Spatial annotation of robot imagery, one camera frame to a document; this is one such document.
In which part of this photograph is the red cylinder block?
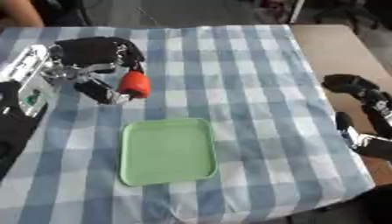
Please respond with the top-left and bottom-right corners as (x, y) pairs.
(116, 70), (153, 99)

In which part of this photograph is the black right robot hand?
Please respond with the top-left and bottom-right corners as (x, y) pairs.
(319, 73), (392, 161)

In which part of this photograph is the black chair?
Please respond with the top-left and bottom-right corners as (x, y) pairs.
(311, 0), (382, 32)

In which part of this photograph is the person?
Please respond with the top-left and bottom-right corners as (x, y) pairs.
(0, 0), (95, 29)

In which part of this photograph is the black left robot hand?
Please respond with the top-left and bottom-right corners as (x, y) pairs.
(52, 36), (147, 106)

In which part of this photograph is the green plastic tray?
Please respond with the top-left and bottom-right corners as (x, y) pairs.
(117, 117), (220, 187)

